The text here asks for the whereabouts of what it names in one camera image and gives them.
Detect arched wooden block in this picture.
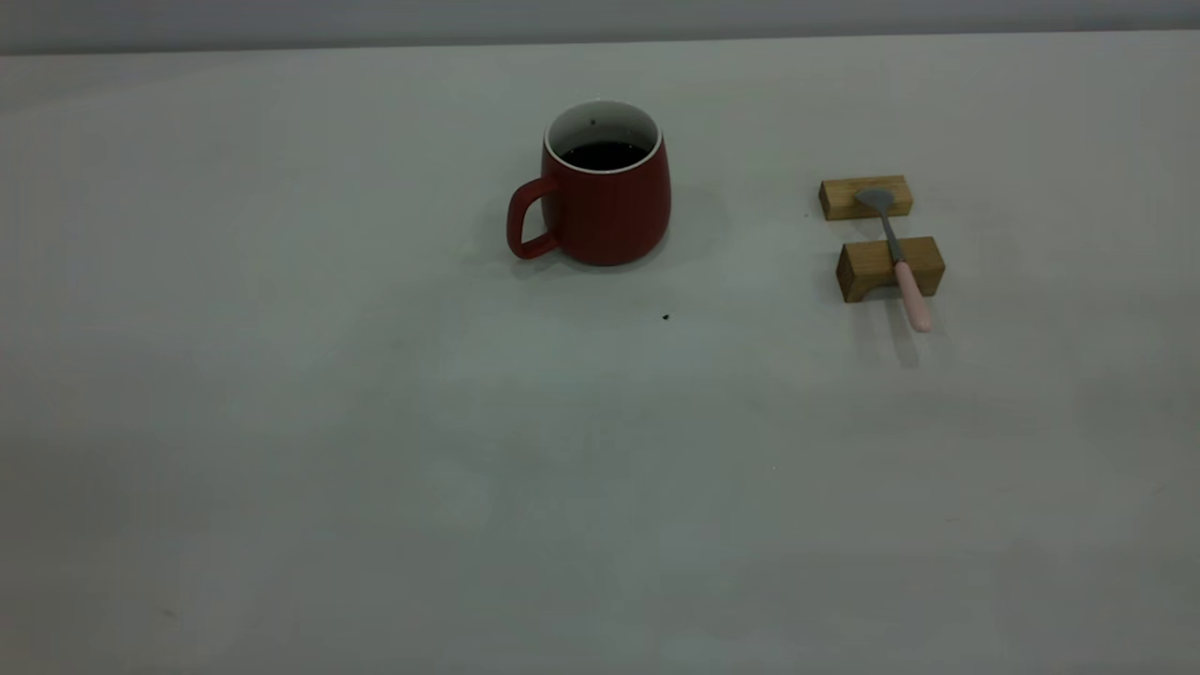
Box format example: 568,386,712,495
835,235,946,304

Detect red ceramic mug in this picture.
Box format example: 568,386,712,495
506,99,672,267

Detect pink handled metal spoon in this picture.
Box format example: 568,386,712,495
854,187,934,335

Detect dark coffee liquid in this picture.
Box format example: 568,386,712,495
561,141,650,173

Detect rectangular wooden block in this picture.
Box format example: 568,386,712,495
818,174,914,222

